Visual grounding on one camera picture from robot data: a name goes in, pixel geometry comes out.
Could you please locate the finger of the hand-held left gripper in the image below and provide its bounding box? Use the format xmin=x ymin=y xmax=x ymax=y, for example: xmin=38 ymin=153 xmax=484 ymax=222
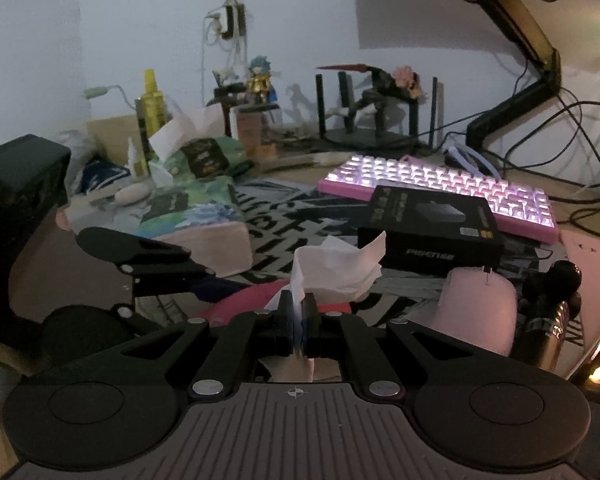
xmin=130 ymin=260 xmax=216 ymax=297
xmin=76 ymin=227 xmax=193 ymax=267

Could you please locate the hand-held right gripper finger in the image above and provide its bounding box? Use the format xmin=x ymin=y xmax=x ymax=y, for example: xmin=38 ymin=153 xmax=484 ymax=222
xmin=87 ymin=292 xmax=299 ymax=404
xmin=302 ymin=294 xmax=511 ymax=404

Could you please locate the white paper tissue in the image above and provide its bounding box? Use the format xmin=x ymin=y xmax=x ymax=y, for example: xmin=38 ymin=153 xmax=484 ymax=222
xmin=257 ymin=232 xmax=388 ymax=386

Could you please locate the white oval object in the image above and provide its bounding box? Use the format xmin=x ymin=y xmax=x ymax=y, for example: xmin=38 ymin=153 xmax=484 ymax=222
xmin=115 ymin=182 xmax=151 ymax=206

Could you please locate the clear plastic bag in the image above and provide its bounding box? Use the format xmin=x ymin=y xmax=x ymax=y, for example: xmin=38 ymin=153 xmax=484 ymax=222
xmin=55 ymin=130 xmax=96 ymax=171

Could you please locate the dark blue patterned bag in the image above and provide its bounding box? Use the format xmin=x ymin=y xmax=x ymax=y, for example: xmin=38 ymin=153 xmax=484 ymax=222
xmin=77 ymin=160 xmax=133 ymax=196

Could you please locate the floral tissue pack pink end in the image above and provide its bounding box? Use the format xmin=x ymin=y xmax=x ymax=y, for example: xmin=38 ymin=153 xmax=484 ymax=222
xmin=137 ymin=180 xmax=253 ymax=278

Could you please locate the beige box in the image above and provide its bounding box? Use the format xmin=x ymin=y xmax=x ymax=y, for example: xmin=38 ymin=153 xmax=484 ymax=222
xmin=87 ymin=115 xmax=141 ymax=166

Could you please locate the black and white printed desk mat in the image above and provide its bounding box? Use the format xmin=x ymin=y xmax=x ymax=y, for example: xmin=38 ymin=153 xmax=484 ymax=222
xmin=145 ymin=180 xmax=586 ymax=356

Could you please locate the floral tissue pack dark label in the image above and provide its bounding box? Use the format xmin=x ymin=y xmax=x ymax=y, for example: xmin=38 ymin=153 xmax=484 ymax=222
xmin=147 ymin=110 xmax=253 ymax=181

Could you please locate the yellow spray bottle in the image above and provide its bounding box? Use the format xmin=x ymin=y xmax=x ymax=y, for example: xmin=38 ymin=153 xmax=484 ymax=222
xmin=135 ymin=69 xmax=168 ymax=176

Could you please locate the black charger box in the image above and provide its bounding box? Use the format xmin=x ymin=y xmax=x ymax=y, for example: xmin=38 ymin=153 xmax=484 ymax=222
xmin=357 ymin=185 xmax=506 ymax=276

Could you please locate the light pink computer mouse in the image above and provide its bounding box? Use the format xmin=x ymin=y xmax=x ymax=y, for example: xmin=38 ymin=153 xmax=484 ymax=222
xmin=410 ymin=266 xmax=518 ymax=356

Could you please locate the pink backlit keyboard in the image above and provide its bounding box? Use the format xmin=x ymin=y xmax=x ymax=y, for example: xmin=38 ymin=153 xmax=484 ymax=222
xmin=317 ymin=154 xmax=561 ymax=243

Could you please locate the black router with antennas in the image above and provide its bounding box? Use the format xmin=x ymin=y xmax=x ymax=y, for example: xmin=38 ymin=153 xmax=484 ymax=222
xmin=315 ymin=72 xmax=441 ymax=153

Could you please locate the white figurine with dark stand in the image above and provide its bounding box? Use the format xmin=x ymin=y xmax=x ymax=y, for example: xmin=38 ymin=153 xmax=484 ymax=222
xmin=212 ymin=65 xmax=246 ymax=136

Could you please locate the blue-haired gold armour figurine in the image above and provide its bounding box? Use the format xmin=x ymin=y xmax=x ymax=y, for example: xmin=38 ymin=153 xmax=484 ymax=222
xmin=245 ymin=56 xmax=281 ymax=111

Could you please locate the black round-knob gadget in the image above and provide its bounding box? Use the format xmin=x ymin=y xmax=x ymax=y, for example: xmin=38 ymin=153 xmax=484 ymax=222
xmin=515 ymin=260 xmax=583 ymax=368

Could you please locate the pink-haired action figurine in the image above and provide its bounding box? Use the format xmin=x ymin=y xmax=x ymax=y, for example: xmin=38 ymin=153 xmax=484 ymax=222
xmin=316 ymin=62 xmax=426 ymax=131

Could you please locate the pale green handled tool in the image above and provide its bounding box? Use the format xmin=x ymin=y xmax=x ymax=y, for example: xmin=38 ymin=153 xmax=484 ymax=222
xmin=82 ymin=85 xmax=131 ymax=111

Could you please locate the lavender coiled cable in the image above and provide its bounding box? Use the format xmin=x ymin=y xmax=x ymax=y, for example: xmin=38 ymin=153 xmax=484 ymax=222
xmin=450 ymin=144 xmax=498 ymax=177

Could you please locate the wall power strip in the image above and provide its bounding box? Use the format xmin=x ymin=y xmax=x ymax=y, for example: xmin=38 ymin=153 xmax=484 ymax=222
xmin=202 ymin=2 xmax=246 ymax=41

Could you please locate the black cable bundle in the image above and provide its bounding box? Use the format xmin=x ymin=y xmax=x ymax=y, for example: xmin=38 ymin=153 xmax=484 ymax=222
xmin=445 ymin=0 xmax=600 ymax=221

